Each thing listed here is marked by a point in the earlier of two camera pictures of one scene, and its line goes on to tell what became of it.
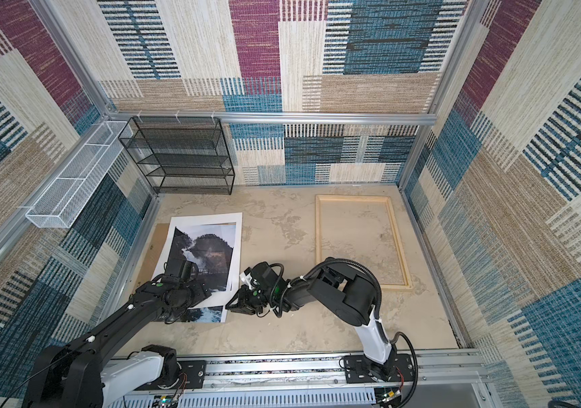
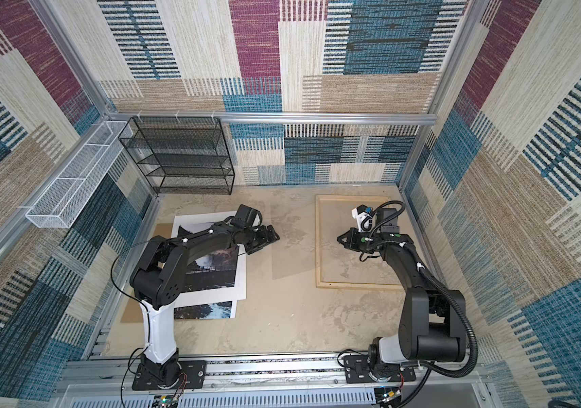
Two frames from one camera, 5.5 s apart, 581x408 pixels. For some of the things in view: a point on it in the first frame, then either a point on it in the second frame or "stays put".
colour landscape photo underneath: (207, 314) stays put
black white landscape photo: (213, 242) stays put
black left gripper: (201, 290) to (265, 239)
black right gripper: (243, 304) to (352, 244)
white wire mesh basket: (59, 206) stays put
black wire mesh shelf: (181, 155) stays put
